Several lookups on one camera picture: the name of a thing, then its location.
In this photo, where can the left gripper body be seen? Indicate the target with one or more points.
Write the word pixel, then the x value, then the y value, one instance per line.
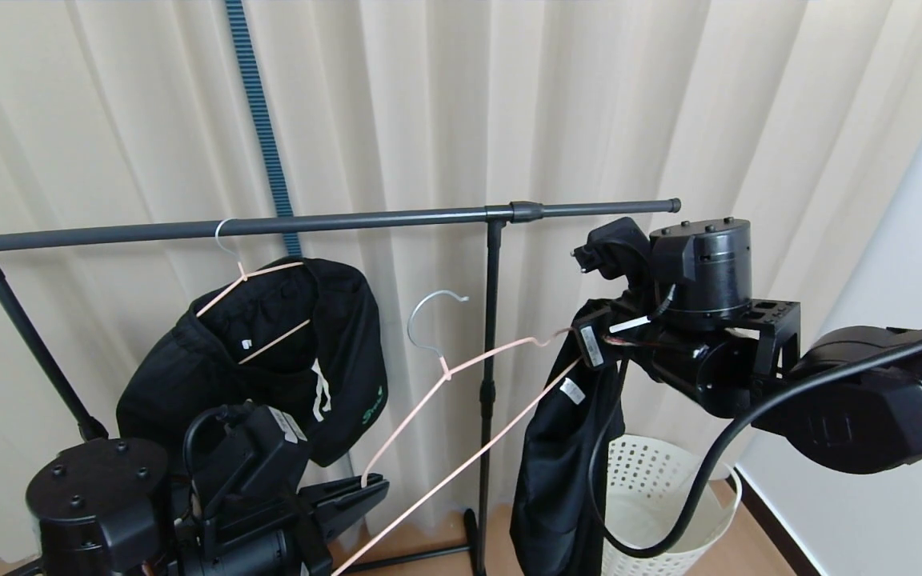
pixel 253 544

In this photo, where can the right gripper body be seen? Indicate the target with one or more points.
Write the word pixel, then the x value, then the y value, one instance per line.
pixel 693 376

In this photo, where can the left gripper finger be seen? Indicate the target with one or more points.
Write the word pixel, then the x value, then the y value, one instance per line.
pixel 349 490
pixel 341 520

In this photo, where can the black shorts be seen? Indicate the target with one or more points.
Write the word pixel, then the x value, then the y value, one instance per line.
pixel 349 344

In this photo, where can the pink clothes hanger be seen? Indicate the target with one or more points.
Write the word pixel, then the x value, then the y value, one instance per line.
pixel 273 270
pixel 445 370

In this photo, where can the black heap of clothes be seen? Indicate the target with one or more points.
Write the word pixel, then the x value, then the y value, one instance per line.
pixel 557 480

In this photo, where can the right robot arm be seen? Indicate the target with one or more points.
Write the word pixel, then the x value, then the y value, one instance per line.
pixel 869 408

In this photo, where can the white laundry basket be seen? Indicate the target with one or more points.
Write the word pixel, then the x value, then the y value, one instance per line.
pixel 669 496

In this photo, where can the black clothes rack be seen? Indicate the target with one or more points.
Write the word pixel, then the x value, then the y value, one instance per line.
pixel 349 220

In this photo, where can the beige curtain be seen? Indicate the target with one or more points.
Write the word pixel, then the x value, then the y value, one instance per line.
pixel 69 120
pixel 589 96

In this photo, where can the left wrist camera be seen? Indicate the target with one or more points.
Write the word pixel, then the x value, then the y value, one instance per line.
pixel 245 448

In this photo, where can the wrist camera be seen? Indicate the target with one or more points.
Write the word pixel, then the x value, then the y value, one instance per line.
pixel 617 244
pixel 245 448

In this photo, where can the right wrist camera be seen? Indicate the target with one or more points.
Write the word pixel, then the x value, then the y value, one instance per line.
pixel 617 244

